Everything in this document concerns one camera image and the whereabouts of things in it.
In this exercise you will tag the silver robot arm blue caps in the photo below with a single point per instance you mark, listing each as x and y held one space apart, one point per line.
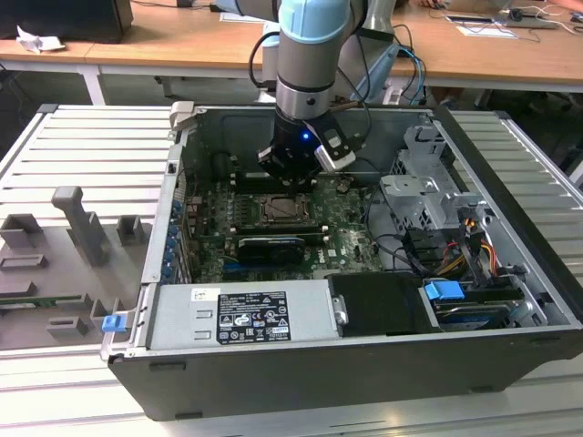
309 59

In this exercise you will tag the RAM slot with white latches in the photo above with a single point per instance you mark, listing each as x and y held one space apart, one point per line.
246 176
282 229
250 185

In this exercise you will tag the CPU socket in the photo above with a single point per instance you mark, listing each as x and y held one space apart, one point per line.
313 210

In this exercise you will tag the blue expansion slot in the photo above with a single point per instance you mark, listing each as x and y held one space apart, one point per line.
239 266

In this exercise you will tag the round coin battery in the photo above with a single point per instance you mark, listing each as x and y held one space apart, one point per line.
344 185

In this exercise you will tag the green RAM stick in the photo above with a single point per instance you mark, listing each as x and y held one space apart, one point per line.
282 238
41 301

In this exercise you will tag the green motherboard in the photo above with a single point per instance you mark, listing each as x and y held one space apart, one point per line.
350 246

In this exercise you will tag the small white box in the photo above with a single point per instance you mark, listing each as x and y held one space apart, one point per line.
394 96

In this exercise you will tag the silver metal drive cage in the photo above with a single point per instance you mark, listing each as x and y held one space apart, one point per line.
410 191

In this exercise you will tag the white paper sheet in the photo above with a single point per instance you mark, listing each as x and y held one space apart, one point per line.
487 32
241 18

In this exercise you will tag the black plastic shroud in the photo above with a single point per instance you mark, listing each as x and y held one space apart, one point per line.
378 305

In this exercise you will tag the grey power supply unit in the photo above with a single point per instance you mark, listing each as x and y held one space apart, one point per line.
182 318

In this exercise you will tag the hard disk in blue carrier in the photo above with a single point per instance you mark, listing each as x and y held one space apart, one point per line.
442 290

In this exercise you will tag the black open PC case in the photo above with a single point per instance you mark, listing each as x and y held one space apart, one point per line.
273 387

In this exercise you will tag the blue plastic case latch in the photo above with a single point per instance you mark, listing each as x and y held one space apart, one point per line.
114 323

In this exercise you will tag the black box on desk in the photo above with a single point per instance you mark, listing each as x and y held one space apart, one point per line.
68 20

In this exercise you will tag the grey parts rack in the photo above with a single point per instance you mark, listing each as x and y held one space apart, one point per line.
45 273

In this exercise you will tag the crumpled white paper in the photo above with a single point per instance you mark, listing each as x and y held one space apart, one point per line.
41 43

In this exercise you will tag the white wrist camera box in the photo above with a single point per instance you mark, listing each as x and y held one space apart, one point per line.
334 157

